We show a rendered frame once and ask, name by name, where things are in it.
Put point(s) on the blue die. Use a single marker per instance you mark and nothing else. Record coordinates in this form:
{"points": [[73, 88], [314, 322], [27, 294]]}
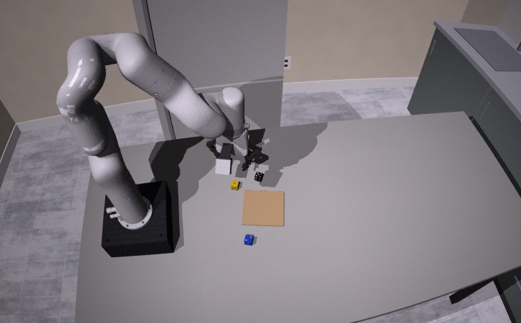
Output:
{"points": [[248, 240]]}

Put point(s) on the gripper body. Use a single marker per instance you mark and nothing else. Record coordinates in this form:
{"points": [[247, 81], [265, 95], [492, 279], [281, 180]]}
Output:
{"points": [[240, 143]]}

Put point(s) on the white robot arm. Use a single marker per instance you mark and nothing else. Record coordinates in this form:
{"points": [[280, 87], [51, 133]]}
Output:
{"points": [[86, 60]]}

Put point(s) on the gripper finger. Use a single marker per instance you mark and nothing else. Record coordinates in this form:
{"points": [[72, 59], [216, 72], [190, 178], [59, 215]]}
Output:
{"points": [[210, 144], [251, 154]]}

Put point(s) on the black die with white pips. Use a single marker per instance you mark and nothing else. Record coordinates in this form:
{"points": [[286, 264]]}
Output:
{"points": [[258, 176]]}

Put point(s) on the tan flat square mat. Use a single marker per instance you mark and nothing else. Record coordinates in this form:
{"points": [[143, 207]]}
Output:
{"points": [[263, 208]]}

